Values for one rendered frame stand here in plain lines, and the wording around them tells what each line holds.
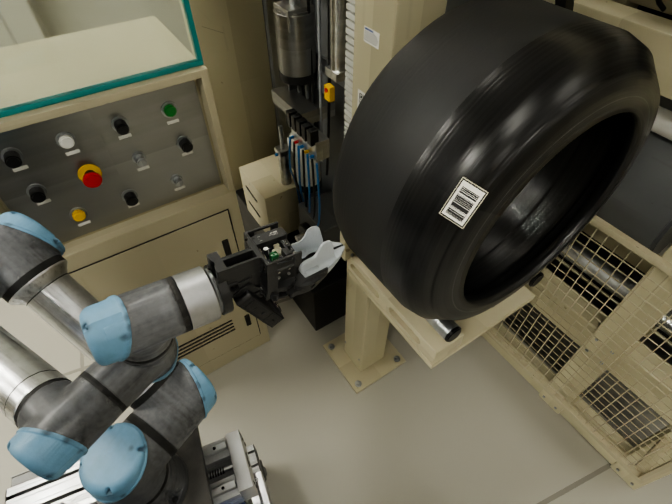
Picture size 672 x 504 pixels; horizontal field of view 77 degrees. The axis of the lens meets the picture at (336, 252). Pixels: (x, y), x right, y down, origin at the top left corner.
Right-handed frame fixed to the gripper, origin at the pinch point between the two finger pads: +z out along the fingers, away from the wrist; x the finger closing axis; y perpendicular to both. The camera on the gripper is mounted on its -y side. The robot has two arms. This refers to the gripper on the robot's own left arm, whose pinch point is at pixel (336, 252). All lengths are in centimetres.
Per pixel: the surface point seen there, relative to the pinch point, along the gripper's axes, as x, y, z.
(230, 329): 61, -98, 1
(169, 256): 61, -49, -15
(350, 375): 27, -117, 39
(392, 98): 8.7, 19.1, 14.0
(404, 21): 25.4, 23.8, 29.2
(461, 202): -10.4, 13.0, 12.2
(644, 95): -12, 23, 46
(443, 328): -9.2, -27.9, 25.9
